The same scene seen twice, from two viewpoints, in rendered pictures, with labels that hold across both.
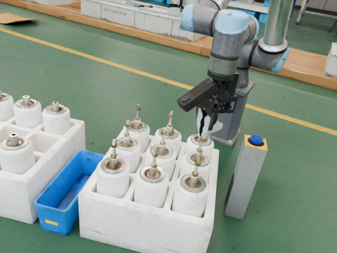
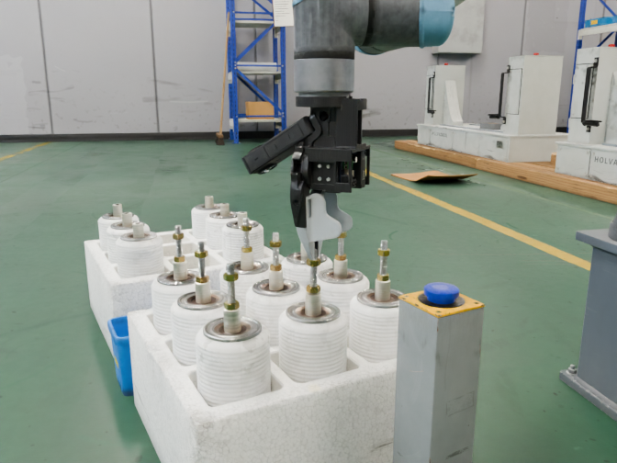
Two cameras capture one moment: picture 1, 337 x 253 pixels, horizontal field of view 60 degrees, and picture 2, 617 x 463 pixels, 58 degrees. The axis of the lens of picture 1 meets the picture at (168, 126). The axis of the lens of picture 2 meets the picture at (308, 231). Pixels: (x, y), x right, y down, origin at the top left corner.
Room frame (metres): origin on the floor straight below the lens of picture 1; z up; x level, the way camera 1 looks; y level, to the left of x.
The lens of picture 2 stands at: (0.32, -0.70, 0.55)
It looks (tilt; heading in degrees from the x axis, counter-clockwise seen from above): 14 degrees down; 54
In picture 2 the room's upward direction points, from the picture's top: straight up
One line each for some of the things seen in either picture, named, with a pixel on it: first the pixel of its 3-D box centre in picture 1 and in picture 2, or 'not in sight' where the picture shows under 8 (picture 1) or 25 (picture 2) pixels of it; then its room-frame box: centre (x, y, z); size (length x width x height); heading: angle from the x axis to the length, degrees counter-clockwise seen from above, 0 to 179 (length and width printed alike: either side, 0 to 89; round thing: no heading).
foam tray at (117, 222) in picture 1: (156, 188); (277, 381); (0.77, 0.01, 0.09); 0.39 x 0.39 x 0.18; 83
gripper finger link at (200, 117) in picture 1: (206, 121); (331, 222); (0.78, -0.11, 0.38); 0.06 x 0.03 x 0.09; 120
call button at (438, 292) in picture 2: (256, 140); (441, 295); (0.80, -0.29, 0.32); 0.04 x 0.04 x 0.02
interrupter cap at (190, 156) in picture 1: (197, 159); (313, 312); (0.75, -0.11, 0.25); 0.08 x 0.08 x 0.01
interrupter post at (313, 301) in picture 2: (198, 155); (313, 303); (0.75, -0.11, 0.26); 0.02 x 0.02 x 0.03
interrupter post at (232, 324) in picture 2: (193, 179); (231, 320); (0.63, -0.09, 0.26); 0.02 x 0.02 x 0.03
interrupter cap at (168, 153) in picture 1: (161, 151); (275, 287); (0.77, 0.01, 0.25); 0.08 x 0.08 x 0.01
